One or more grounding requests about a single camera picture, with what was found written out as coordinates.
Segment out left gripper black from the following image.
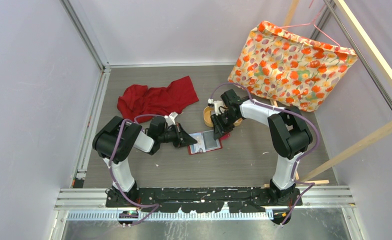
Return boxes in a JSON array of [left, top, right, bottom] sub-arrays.
[[158, 121, 197, 148]]

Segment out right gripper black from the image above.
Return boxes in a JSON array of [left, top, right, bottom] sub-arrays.
[[210, 111, 240, 140]]

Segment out yellow oval tray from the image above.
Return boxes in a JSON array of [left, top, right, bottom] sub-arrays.
[[203, 106, 243, 128]]

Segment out red card holder wallet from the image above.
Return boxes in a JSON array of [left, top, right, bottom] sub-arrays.
[[187, 129, 223, 155]]

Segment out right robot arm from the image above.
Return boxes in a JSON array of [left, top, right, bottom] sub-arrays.
[[207, 89, 313, 205]]

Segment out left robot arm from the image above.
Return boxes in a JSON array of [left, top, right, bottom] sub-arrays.
[[92, 113, 198, 207]]

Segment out red cloth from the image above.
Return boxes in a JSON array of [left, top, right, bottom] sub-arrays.
[[117, 76, 199, 123]]

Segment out floral fabric bag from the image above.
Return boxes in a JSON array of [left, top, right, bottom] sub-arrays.
[[228, 21, 359, 112]]

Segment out pink clothes hanger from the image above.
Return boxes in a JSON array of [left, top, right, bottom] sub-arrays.
[[279, 0, 341, 48]]

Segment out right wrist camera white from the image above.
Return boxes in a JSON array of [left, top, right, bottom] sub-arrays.
[[207, 98, 227, 115]]

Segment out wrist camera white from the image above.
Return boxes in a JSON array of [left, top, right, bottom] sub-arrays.
[[164, 111, 179, 127], [207, 98, 227, 115]]

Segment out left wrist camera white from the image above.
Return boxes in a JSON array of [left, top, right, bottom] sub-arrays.
[[164, 111, 179, 127]]

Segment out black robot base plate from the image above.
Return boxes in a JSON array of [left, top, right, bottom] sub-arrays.
[[105, 186, 300, 214]]

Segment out wooden frame rack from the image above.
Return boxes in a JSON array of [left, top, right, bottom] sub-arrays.
[[263, 0, 392, 188]]

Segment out aluminium frame rail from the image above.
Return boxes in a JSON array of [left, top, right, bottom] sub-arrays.
[[50, 0, 392, 240]]

